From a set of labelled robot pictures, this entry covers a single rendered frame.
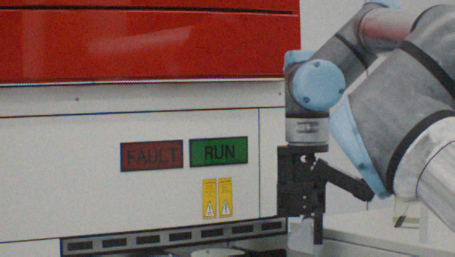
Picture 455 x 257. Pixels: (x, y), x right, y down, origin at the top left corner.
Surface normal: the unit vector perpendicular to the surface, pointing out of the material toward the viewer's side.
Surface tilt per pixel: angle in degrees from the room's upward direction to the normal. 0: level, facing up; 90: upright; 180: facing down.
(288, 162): 90
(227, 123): 90
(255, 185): 90
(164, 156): 90
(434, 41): 54
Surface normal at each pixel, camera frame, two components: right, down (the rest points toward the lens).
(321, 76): 0.05, 0.05
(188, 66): 0.53, 0.04
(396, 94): -0.30, -0.46
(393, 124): -0.57, -0.32
